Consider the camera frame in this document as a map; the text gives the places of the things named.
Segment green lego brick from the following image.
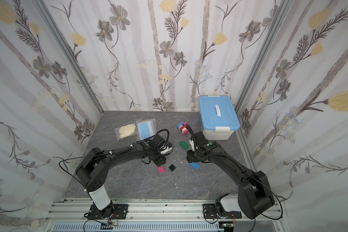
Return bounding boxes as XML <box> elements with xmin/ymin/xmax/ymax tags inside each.
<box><xmin>179</xmin><ymin>141</ymin><xmax>189</xmax><ymax>150</ymax></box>

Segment blue lego brick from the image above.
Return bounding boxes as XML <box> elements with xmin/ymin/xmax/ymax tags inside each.
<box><xmin>177</xmin><ymin>121</ymin><xmax>184</xmax><ymax>130</ymax></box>
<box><xmin>190</xmin><ymin>162</ymin><xmax>200</xmax><ymax>170</ymax></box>

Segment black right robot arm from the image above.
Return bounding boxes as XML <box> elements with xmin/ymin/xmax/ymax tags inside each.
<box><xmin>187</xmin><ymin>125</ymin><xmax>278</xmax><ymax>220</ymax></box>

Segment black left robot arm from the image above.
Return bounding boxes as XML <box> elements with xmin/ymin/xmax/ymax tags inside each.
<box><xmin>59</xmin><ymin>129</ymin><xmax>173</xmax><ymax>211</ymax></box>

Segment black lego brick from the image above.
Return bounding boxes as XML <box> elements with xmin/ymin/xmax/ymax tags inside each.
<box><xmin>169</xmin><ymin>164</ymin><xmax>176</xmax><ymax>172</ymax></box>

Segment bagged blue face mask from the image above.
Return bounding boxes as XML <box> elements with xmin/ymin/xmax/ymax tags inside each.
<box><xmin>135</xmin><ymin>119</ymin><xmax>157</xmax><ymax>140</ymax></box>

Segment bagged cream gloves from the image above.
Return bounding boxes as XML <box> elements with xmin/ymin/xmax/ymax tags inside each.
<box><xmin>115</xmin><ymin>123</ymin><xmax>137</xmax><ymax>140</ymax></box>

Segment blue lid storage box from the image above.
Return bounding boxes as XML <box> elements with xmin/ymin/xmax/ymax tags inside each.
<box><xmin>199</xmin><ymin>95</ymin><xmax>240</xmax><ymax>141</ymax></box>

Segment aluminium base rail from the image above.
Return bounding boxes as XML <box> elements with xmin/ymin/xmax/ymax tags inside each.
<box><xmin>40</xmin><ymin>198</ymin><xmax>288</xmax><ymax>232</ymax></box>

